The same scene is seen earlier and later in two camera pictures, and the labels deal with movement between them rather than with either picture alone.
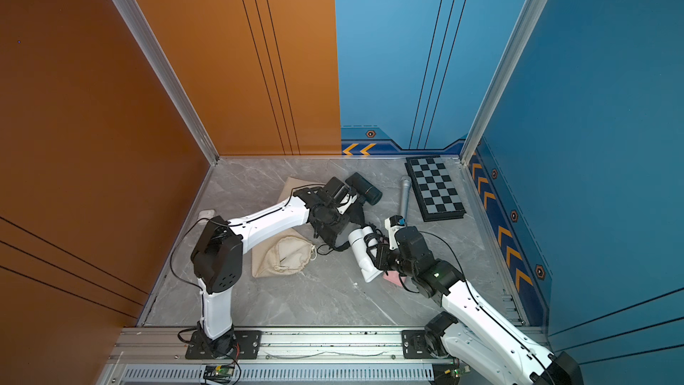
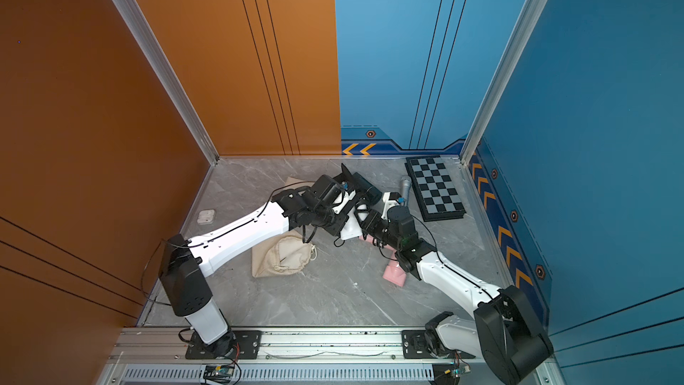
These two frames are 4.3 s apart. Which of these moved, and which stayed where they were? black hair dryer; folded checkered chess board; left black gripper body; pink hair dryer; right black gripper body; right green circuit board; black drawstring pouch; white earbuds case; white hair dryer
Moved: white hair dryer; black drawstring pouch; right black gripper body
Stayed: pink hair dryer; left black gripper body; black hair dryer; right green circuit board; folded checkered chess board; white earbuds case
